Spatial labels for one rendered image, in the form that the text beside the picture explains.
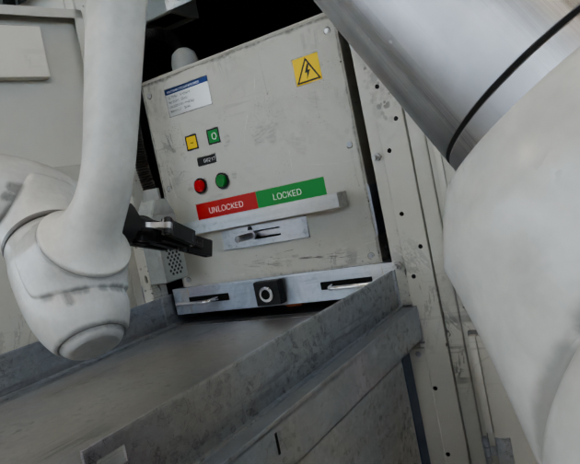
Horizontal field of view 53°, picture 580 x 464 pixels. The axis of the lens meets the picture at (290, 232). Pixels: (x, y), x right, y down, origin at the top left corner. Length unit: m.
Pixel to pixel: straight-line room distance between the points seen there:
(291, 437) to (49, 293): 0.30
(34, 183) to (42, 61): 0.66
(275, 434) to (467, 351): 0.49
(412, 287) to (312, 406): 0.40
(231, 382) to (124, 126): 0.28
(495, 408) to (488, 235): 0.88
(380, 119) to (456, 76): 0.82
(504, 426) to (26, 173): 0.81
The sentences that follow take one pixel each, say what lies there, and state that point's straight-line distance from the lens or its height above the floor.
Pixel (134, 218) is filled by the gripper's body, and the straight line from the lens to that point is 0.88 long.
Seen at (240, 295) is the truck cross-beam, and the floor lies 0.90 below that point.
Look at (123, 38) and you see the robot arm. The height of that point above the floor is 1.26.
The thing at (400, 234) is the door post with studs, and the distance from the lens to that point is 1.03.
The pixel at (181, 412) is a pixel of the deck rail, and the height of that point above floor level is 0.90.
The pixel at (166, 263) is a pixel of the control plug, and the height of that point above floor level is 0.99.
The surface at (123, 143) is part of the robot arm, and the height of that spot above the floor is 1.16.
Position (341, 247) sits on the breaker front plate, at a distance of 1.12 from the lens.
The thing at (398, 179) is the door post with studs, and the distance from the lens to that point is 1.02.
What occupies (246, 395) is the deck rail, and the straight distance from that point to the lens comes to 0.65.
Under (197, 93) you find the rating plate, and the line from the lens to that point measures 1.28.
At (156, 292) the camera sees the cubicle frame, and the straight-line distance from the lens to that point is 1.38.
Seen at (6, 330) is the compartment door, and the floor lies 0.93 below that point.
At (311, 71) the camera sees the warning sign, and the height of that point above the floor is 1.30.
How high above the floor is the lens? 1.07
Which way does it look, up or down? 3 degrees down
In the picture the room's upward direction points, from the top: 11 degrees counter-clockwise
